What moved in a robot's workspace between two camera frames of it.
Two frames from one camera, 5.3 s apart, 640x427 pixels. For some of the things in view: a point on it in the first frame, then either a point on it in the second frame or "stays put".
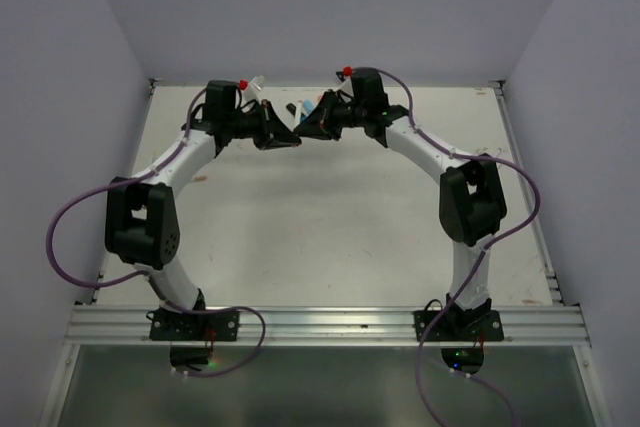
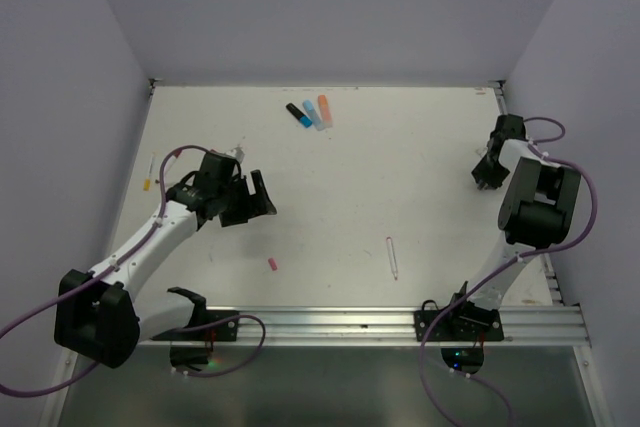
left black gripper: x=273 y=132 -> x=253 y=204
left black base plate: x=193 y=326 stays put
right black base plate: x=459 y=325 stays put
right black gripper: x=319 y=123 -> x=493 y=180
